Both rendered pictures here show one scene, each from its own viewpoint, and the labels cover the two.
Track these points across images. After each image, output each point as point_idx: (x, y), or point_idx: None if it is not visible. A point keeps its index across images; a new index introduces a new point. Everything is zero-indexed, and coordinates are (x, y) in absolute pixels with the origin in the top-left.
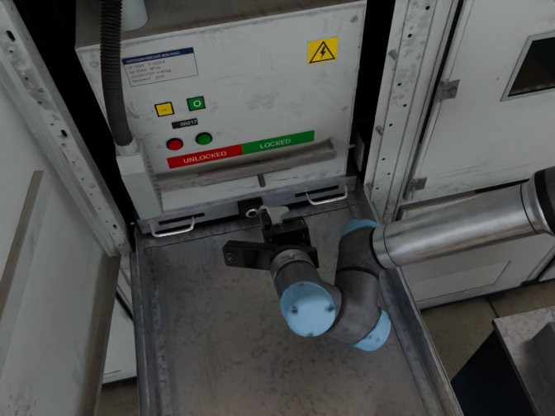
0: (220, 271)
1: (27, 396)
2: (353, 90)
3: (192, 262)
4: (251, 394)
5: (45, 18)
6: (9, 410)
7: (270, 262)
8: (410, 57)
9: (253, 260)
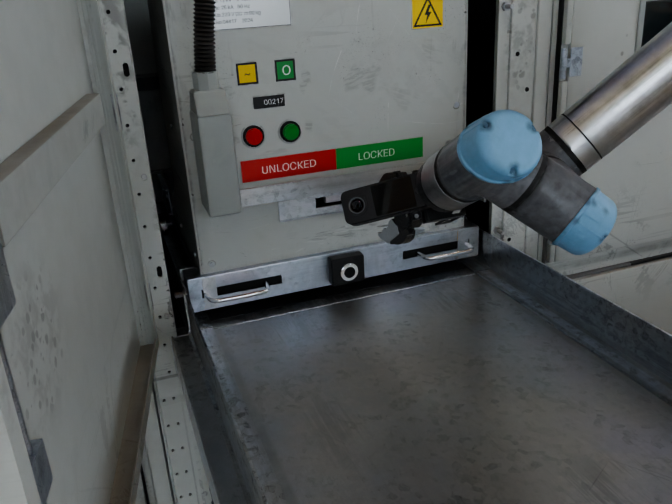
0: (315, 338)
1: (55, 324)
2: (464, 77)
3: (271, 336)
4: (408, 446)
5: None
6: (36, 294)
7: (418, 177)
8: (525, 14)
9: (388, 199)
